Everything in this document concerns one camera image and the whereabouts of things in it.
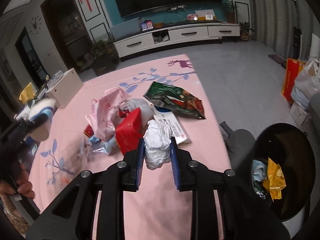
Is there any white blue medicine box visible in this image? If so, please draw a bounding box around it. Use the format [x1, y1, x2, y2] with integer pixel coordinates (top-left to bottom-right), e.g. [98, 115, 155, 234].
[152, 105, 191, 145]

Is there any white plastic bag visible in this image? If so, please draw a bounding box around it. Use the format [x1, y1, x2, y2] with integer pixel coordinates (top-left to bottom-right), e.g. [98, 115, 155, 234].
[291, 59, 319, 109]
[143, 119, 172, 170]

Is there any red foil snack bag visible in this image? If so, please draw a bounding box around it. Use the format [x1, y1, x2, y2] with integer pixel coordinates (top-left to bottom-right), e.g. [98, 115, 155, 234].
[116, 108, 142, 155]

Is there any light blue wrapper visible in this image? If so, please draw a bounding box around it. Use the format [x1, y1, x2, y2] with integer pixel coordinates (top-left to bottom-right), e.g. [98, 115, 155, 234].
[80, 135, 118, 158]

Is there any green snack bag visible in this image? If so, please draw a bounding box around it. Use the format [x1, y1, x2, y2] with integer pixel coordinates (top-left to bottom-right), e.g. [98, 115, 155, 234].
[144, 82, 206, 119]

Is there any pink patterned plastic bag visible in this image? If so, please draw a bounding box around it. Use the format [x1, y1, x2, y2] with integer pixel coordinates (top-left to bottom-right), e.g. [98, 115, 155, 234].
[85, 87, 130, 141]

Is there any black round trash bin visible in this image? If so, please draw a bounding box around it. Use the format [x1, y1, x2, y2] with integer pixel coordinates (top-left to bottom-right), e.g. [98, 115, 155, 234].
[252, 123, 316, 222]

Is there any person left hand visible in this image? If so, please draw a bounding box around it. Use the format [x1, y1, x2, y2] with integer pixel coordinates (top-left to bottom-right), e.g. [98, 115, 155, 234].
[1, 163, 35, 201]

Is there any pink floral tablecloth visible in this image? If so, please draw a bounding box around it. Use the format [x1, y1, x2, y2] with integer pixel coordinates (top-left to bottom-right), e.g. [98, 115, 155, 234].
[30, 55, 231, 239]

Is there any small red packet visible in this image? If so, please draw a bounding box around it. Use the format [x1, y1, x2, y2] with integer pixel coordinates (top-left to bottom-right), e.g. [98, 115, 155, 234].
[84, 125, 94, 138]

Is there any white cardboard box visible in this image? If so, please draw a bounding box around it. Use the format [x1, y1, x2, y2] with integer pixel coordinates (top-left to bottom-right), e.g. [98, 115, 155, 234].
[46, 68, 83, 108]

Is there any yellow snack wrapper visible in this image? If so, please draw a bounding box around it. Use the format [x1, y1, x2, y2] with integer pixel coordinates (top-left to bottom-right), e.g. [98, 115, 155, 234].
[263, 158, 286, 202]

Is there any potted plant left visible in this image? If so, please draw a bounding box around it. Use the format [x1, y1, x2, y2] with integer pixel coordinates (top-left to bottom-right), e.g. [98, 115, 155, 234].
[90, 40, 119, 76]

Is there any white tv cabinet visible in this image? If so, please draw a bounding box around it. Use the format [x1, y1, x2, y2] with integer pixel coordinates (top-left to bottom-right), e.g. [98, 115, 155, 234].
[114, 22, 240, 58]

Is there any clear storage box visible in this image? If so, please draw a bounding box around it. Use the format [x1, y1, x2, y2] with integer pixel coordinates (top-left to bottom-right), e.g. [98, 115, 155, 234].
[110, 18, 142, 40]

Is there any potted plant right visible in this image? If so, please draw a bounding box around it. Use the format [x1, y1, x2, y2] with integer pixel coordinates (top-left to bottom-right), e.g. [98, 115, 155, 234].
[239, 22, 255, 41]

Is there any red orange shopping bag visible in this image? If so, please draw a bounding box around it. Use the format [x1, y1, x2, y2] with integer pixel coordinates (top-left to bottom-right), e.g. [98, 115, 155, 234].
[281, 59, 305, 105]

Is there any tall potted plant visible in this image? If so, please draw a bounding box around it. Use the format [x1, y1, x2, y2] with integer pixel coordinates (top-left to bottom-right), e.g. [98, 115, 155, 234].
[221, 0, 237, 23]

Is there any wall clock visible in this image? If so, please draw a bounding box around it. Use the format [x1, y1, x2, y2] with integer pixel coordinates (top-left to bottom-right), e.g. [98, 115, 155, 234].
[29, 15, 42, 35]

